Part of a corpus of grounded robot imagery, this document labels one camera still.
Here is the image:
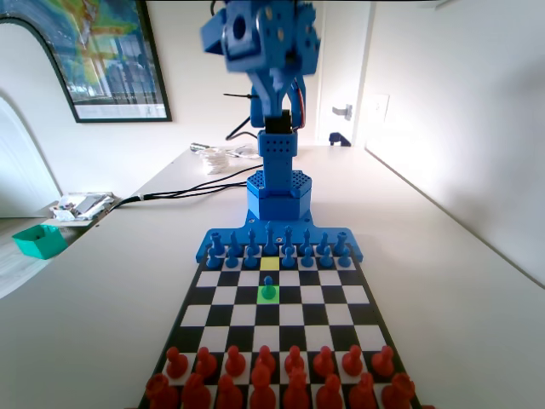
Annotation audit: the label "red knight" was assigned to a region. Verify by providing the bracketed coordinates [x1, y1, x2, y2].
[181, 372, 213, 409]
[347, 372, 378, 409]

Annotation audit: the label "black and white chessboard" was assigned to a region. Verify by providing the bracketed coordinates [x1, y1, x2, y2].
[138, 251, 422, 409]

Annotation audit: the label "box with assorted papers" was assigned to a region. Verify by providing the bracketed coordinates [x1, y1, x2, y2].
[42, 191, 117, 227]

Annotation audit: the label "black framed map poster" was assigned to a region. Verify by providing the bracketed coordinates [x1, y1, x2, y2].
[0, 0, 174, 124]

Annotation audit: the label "red pawn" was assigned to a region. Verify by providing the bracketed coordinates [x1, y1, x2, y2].
[341, 343, 364, 377]
[284, 344, 306, 375]
[194, 347, 219, 379]
[164, 346, 189, 379]
[223, 344, 247, 378]
[254, 344, 277, 376]
[370, 344, 395, 378]
[313, 345, 336, 377]

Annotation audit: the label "blue king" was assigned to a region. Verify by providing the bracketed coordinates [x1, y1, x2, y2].
[262, 221, 277, 258]

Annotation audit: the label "red bishop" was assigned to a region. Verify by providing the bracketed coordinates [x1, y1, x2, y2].
[216, 373, 245, 409]
[315, 373, 344, 409]

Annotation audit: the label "red white servo wire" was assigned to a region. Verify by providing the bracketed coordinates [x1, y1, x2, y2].
[289, 78, 309, 131]

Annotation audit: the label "red queen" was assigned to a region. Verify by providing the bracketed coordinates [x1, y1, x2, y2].
[282, 368, 311, 409]

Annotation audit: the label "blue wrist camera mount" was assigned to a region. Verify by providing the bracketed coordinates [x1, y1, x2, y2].
[200, 6, 261, 74]

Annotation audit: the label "red rook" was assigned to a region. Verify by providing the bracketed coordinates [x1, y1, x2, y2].
[381, 372, 416, 409]
[145, 372, 180, 409]

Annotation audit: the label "white door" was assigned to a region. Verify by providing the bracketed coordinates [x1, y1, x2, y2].
[318, 0, 372, 148]

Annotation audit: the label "red king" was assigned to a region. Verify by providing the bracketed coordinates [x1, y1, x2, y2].
[249, 364, 278, 409]

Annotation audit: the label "white stacked plastic parts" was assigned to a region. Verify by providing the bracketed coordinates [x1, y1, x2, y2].
[199, 147, 232, 176]

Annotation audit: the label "green plastic bin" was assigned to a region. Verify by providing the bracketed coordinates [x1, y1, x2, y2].
[11, 224, 68, 260]

